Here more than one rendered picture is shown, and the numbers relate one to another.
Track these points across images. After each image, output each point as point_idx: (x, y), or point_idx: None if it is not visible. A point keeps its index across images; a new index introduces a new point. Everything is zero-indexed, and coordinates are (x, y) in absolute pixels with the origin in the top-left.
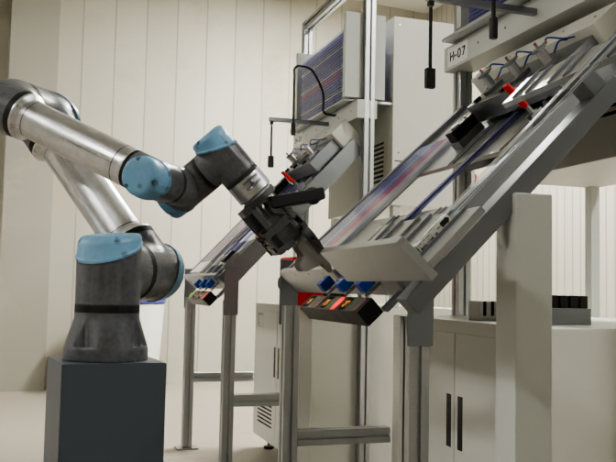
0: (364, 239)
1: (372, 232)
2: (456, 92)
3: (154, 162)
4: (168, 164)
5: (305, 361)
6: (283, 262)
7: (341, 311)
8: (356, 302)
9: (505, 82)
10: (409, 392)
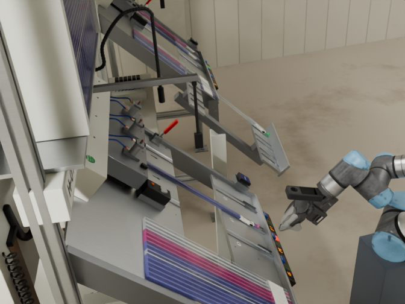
0: (249, 254)
1: (242, 250)
2: (61, 242)
3: (378, 154)
4: (375, 160)
5: None
6: None
7: (274, 228)
8: (267, 220)
9: (128, 146)
10: None
